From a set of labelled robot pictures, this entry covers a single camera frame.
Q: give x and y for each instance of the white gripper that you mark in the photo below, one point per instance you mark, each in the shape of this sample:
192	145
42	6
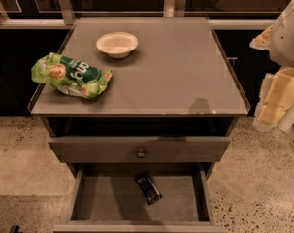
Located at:
287	38

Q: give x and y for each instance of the black rxbar chocolate bar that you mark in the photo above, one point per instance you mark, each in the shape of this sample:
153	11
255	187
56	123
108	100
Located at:
148	188

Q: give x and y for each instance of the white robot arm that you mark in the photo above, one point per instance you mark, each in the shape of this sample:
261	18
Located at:
282	53

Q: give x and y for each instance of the grey top drawer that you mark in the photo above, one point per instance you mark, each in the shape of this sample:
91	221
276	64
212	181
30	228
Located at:
124	149

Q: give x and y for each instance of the grey drawer cabinet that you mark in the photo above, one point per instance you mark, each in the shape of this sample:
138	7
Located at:
175	83

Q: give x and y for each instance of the round metal drawer knob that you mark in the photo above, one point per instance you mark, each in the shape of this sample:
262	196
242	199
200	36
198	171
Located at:
141	153

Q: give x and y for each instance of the open grey middle drawer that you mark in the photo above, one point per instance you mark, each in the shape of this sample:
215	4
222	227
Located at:
107	199

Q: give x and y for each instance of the white paper bowl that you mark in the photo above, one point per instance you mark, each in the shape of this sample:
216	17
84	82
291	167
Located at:
117	44

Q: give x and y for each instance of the green chip bag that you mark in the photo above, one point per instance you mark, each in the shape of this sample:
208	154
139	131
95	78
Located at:
70	76

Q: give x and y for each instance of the small black floor object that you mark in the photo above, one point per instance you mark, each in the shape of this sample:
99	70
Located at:
14	229

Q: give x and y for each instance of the white cylindrical post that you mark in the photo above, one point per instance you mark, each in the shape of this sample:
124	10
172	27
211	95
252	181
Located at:
287	121

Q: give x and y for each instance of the metal railing frame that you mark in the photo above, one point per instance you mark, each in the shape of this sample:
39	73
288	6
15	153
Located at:
221	14

